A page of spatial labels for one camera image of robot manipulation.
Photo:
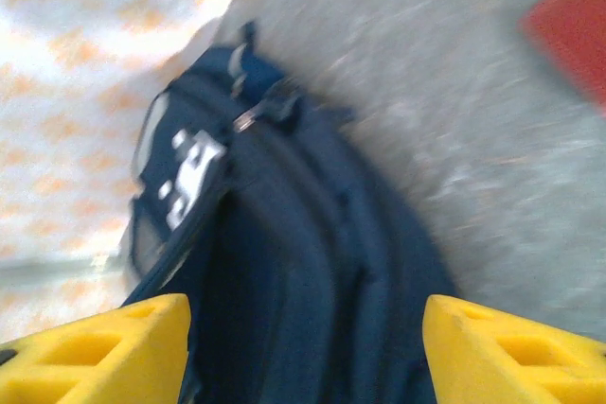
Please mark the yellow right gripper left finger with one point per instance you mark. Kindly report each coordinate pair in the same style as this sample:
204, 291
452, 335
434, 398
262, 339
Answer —
94, 356

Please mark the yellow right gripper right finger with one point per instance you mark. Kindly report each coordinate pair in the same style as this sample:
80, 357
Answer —
511, 356

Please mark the navy blue backpack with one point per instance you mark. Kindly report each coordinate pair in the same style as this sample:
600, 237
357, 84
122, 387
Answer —
303, 243

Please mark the red snap notebook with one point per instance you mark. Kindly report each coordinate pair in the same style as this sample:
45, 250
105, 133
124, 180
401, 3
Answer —
573, 30

